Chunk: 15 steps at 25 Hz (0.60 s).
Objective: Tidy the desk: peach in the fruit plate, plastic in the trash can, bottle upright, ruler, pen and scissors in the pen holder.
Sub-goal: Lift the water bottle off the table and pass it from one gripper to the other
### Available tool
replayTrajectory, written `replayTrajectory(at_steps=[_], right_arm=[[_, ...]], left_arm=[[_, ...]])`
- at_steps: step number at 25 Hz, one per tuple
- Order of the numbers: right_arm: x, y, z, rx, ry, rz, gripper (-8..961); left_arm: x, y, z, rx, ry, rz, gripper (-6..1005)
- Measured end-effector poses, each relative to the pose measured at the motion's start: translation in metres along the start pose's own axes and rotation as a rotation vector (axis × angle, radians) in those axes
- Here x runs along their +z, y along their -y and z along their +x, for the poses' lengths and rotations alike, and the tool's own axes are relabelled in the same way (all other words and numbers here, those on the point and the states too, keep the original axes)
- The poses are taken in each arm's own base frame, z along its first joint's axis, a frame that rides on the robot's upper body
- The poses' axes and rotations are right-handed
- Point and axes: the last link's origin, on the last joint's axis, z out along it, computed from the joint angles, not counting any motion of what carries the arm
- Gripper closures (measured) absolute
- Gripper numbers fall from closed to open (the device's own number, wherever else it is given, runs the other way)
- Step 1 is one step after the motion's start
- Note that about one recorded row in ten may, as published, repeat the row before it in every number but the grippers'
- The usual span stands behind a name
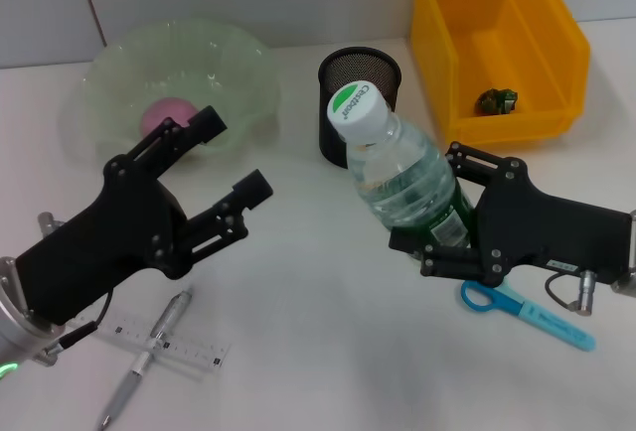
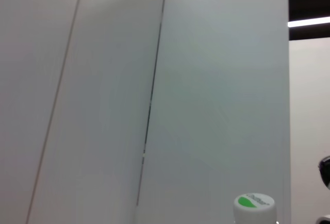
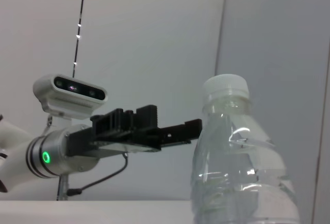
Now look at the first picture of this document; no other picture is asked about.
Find black mesh pen holder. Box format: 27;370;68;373
316;46;402;171

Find clear water bottle green label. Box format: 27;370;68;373
325;80;476;253

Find green glass fruit bowl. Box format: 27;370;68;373
62;16;282;159

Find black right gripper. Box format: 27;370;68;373
389;140;636;289

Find pink peach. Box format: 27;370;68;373
139;96;200;139

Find yellow plastic bin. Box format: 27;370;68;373
409;0;592;147

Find blue scissors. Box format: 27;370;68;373
459;279;597;353

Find left gripper cable with plugs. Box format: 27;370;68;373
38;211;115;368

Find transparent plastic ruler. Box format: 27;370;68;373
67;307;234;373

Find silver pen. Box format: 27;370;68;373
96;289;195;431

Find green plastic wrapper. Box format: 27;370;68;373
477;86;519;117

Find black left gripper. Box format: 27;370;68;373
14;104;276;328

